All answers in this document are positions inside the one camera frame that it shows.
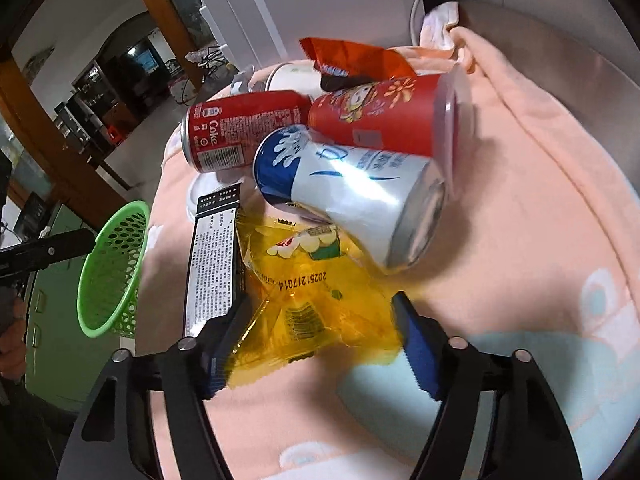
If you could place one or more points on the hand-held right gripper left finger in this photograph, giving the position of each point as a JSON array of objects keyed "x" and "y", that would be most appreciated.
[{"x": 225, "y": 352}]

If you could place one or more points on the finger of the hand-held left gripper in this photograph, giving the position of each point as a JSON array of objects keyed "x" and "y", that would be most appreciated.
[{"x": 50, "y": 250}]

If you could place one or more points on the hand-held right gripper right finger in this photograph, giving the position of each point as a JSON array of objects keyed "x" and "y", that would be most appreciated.
[{"x": 417, "y": 352}]

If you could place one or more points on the green plastic basket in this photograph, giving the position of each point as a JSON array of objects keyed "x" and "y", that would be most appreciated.
[{"x": 90, "y": 280}]

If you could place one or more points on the black snack packet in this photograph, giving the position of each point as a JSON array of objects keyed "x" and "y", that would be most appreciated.
[{"x": 215, "y": 260}]

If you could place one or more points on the yellow snack wrapper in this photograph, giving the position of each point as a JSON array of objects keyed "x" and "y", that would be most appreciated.
[{"x": 310, "y": 305}]

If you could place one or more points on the blue and white can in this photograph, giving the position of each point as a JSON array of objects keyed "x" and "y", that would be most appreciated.
[{"x": 350, "y": 185}]

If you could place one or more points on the red cola can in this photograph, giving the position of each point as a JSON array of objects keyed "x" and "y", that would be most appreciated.
[{"x": 235, "y": 125}]

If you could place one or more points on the red cup with clear lid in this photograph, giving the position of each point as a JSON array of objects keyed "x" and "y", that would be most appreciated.
[{"x": 390, "y": 110}]

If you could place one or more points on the white paper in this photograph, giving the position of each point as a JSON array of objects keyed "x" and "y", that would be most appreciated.
[{"x": 245, "y": 85}]

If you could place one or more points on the orange snack packet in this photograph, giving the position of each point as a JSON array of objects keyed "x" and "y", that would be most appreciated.
[{"x": 360, "y": 57}]

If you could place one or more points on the person's left hand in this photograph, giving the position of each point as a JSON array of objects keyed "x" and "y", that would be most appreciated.
[{"x": 11, "y": 347}]

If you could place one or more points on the black built-in appliance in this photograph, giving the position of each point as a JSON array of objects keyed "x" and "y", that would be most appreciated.
[{"x": 30, "y": 215}]

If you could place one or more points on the green cabinet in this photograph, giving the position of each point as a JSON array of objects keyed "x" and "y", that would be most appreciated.
[{"x": 55, "y": 340}]

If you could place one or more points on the small red stool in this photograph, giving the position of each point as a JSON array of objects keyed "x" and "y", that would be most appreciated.
[{"x": 114, "y": 135}]

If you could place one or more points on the dark shelving unit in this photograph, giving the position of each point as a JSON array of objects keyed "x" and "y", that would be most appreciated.
[{"x": 95, "y": 95}]

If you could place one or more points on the person's dark pants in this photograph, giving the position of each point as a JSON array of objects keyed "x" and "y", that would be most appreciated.
[{"x": 30, "y": 440}]

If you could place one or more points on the pink blanket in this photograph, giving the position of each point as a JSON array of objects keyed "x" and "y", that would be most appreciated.
[{"x": 525, "y": 185}]

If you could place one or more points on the white cloth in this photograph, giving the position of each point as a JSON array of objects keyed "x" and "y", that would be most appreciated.
[{"x": 440, "y": 20}]

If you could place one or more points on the white microwave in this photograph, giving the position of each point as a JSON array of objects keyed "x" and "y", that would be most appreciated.
[{"x": 300, "y": 0}]

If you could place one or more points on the wooden door frame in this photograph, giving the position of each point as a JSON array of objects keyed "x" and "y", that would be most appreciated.
[
  {"x": 165, "y": 10},
  {"x": 50, "y": 125}
]

